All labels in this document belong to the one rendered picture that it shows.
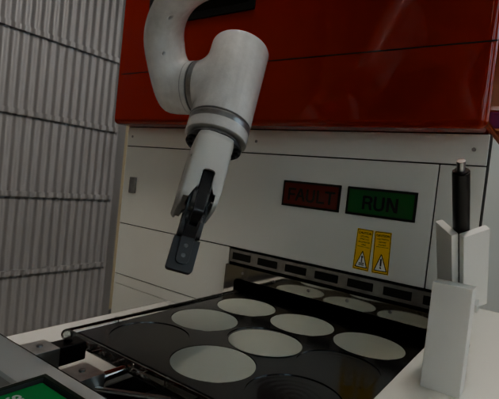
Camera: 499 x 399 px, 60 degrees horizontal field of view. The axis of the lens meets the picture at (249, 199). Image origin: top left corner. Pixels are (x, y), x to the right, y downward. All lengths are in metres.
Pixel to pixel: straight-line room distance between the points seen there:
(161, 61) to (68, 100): 2.27
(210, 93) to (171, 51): 0.09
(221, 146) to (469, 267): 0.30
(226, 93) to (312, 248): 0.36
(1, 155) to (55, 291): 0.88
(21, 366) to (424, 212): 0.58
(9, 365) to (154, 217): 0.72
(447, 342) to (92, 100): 2.74
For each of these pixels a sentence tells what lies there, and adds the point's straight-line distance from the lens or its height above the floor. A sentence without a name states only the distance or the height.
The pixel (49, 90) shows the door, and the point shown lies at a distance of 2.82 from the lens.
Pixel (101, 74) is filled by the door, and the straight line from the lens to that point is 3.01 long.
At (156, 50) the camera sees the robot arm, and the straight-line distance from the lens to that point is 0.62.
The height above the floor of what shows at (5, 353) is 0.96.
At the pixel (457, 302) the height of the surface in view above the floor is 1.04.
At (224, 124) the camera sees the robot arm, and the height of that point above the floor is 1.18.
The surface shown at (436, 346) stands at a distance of 0.39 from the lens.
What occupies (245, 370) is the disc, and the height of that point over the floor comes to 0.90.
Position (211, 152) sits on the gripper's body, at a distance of 0.52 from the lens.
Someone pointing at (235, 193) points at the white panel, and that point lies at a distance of 0.90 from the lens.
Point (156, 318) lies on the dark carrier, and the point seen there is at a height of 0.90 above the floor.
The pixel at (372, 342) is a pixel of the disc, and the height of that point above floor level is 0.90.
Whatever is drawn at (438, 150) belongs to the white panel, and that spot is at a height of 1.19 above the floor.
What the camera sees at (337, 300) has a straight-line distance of 0.78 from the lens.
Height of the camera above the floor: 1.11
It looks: 2 degrees down
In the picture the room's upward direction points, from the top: 6 degrees clockwise
